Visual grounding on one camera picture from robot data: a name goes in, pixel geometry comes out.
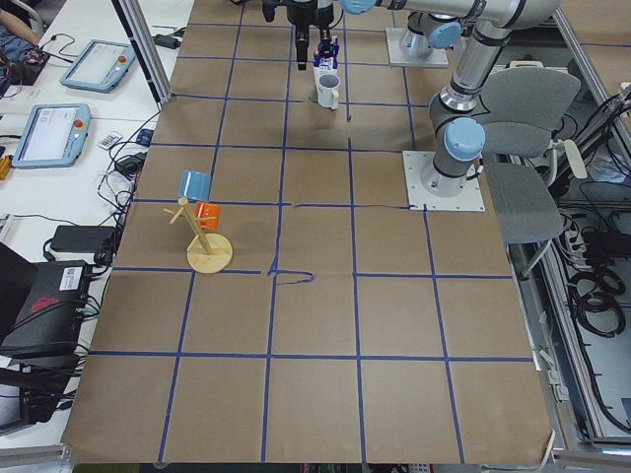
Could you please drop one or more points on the blue white milk carton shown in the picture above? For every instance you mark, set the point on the blue white milk carton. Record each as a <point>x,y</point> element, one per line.
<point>325,62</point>

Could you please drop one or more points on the white HOME mug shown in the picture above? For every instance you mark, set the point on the white HOME mug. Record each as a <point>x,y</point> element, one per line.
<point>327,89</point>

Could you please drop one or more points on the blue mug on stand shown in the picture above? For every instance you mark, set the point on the blue mug on stand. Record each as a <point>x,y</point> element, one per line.
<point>195,185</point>

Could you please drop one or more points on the teach pendant far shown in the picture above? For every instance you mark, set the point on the teach pendant far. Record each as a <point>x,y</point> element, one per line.
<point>99,67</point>

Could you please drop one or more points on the teach pendant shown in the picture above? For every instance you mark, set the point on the teach pendant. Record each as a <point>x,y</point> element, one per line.
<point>99,67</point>
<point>54,136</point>

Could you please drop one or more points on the orange mug on stand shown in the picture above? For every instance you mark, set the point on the orange mug on stand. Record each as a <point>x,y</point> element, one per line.
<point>207,215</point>

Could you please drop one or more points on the grey chair left side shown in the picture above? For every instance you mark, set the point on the grey chair left side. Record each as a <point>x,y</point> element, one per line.
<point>523,106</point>

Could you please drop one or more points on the beige wooden stand base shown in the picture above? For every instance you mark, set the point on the beige wooden stand base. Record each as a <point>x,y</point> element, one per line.
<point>213,261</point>

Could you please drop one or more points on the teach pendant near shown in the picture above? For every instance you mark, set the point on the teach pendant near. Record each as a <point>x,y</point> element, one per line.
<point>54,136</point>

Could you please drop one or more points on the black power adapter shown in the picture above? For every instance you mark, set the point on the black power adapter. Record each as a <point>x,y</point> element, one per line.
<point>82,239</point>

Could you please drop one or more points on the black computer box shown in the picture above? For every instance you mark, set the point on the black computer box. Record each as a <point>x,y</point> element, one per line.
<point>40,305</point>

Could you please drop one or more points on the aluminium frame post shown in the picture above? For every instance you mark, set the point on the aluminium frame post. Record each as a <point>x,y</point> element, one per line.
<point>137,31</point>

